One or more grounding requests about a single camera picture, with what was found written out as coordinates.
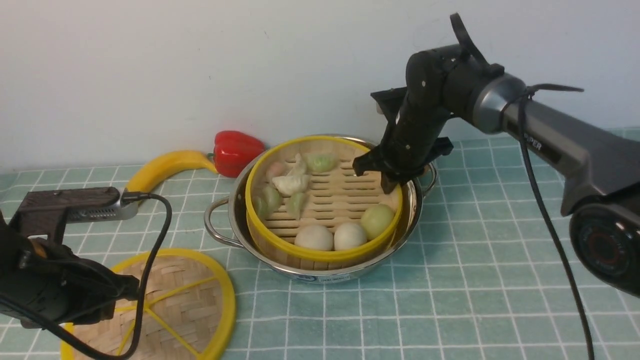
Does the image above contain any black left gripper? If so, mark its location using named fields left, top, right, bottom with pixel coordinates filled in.
left=30, top=239, right=140, bottom=325

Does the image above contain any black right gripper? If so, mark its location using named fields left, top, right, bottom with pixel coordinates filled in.
left=352, top=89, right=454, bottom=195

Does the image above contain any bamboo steamer basket yellow rim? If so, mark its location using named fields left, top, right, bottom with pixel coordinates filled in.
left=244, top=136, right=404, bottom=271

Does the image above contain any woven bamboo steamer lid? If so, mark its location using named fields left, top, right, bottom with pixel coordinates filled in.
left=64, top=248, right=237, bottom=360

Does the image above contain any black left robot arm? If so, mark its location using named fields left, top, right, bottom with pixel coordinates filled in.
left=0, top=210, right=140, bottom=325

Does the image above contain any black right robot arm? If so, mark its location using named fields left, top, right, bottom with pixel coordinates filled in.
left=352, top=44, right=640, bottom=297

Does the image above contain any green dumpling top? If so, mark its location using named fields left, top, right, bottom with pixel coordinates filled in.
left=302, top=152, right=338, bottom=173

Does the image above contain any white dumpling top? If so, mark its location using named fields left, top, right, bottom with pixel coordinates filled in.
left=286, top=153, right=307, bottom=177

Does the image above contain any white dumpling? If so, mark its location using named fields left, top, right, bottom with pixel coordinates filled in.
left=271, top=174, right=311, bottom=196
left=286, top=153, right=307, bottom=177

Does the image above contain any stainless steel pot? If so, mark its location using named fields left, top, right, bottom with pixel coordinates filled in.
left=203, top=134, right=437, bottom=284

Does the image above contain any green round bun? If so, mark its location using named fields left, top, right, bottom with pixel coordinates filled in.
left=359, top=203, right=395, bottom=240

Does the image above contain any white round bun front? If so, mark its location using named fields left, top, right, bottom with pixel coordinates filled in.
left=333, top=222, right=368, bottom=251

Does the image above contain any white round bun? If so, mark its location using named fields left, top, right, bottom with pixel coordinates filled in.
left=294, top=224, right=334, bottom=251
left=333, top=222, right=368, bottom=251

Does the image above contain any pink dumpling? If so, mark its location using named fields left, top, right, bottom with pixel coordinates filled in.
left=264, top=161, right=288, bottom=183

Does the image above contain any green dumpling left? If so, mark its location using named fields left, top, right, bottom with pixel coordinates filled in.
left=252, top=184, right=284, bottom=220

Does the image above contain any yellow banana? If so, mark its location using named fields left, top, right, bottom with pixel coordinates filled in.
left=125, top=150, right=218, bottom=193

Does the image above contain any green checkered tablecloth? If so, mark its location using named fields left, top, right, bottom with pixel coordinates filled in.
left=0, top=137, right=639, bottom=360

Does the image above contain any red bell pepper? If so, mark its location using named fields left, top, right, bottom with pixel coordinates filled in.
left=206, top=130, right=266, bottom=178

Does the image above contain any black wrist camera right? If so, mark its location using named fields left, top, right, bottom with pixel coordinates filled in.
left=370, top=86, right=407, bottom=124

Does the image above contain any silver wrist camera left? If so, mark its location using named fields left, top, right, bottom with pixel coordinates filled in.
left=9, top=186, right=140, bottom=241

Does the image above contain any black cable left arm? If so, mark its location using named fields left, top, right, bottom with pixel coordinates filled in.
left=0, top=192, right=173, bottom=360

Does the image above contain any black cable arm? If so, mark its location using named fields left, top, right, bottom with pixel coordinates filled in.
left=0, top=192, right=173, bottom=360
left=516, top=84, right=596, bottom=360

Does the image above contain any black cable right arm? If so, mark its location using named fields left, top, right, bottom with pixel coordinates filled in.
left=516, top=84, right=596, bottom=360

